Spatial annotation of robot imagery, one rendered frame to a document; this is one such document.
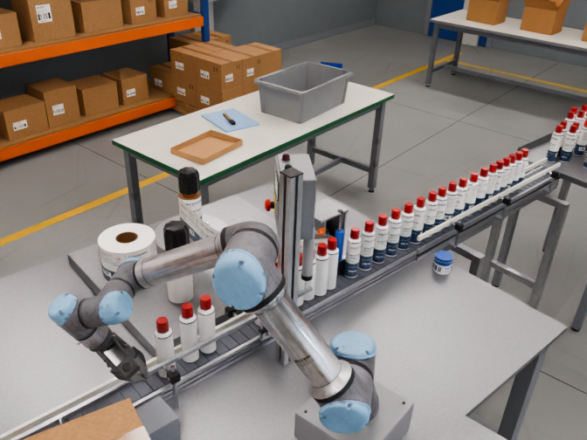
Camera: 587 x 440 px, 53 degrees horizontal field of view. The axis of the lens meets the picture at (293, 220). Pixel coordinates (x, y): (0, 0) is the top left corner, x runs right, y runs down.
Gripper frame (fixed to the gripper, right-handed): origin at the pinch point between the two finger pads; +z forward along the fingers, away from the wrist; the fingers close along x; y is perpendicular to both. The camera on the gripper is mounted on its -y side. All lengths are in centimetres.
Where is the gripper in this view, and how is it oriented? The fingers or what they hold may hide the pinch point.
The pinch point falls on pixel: (144, 377)
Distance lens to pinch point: 173.8
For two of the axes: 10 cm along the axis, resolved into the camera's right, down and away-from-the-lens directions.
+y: -6.4, -3.1, 7.0
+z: 4.0, 6.5, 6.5
